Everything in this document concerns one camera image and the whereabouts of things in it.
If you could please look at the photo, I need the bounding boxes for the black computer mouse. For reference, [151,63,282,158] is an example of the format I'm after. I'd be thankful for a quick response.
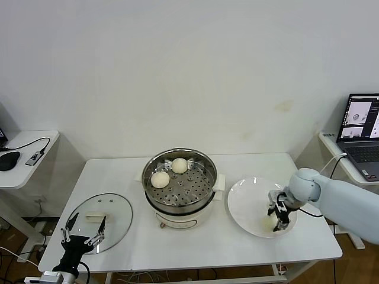
[0,150,22,172]

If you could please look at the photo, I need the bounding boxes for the white laptop cable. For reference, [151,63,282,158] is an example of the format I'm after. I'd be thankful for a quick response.
[321,153,348,176]

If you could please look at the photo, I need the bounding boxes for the tangled white cables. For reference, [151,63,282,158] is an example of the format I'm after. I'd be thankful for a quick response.
[117,269,190,284]

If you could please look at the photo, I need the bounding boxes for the black laptop cable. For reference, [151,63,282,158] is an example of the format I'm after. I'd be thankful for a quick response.
[329,156,348,180]

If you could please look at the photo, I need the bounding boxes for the white floor cable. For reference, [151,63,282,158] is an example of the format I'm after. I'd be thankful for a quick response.
[0,245,32,263]

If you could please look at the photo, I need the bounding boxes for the grey usb hub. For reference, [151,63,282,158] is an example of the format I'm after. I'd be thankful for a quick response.
[25,150,45,167]

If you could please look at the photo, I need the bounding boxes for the stainless steel steamer basket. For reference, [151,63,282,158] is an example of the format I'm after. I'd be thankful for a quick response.
[142,147,217,214]

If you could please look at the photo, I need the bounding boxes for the cream electric cooker base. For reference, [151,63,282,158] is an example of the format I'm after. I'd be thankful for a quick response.
[134,172,227,230]

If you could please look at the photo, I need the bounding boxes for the black hub cable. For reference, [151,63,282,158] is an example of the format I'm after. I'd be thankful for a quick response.
[0,136,51,155]

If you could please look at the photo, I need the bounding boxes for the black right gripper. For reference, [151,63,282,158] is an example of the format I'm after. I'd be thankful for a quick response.
[266,191,293,233]

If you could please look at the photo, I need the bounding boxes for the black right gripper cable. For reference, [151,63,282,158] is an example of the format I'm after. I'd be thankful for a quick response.
[297,206,324,218]

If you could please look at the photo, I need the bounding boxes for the white side table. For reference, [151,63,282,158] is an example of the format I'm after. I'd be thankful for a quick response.
[318,130,379,250]
[0,129,62,263]

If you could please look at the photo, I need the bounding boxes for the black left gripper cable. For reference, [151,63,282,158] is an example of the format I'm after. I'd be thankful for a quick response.
[77,261,91,284]

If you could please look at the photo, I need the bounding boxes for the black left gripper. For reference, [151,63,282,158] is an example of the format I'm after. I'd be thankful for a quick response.
[52,212,107,272]

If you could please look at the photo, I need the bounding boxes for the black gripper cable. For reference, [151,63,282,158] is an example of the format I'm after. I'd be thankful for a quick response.
[297,206,324,218]
[77,261,91,284]

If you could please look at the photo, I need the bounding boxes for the white steamed baozi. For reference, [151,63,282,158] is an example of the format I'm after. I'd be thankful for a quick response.
[261,215,279,235]
[172,157,189,175]
[150,171,171,189]

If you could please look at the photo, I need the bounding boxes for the round glass lid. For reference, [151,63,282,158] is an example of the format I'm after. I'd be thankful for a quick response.
[64,192,133,254]

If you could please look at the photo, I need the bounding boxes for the grey open laptop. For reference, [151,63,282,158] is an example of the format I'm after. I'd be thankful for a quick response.
[336,93,379,182]

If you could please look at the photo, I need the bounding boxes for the white round plate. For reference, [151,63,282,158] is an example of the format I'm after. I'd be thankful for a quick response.
[227,176,298,238]

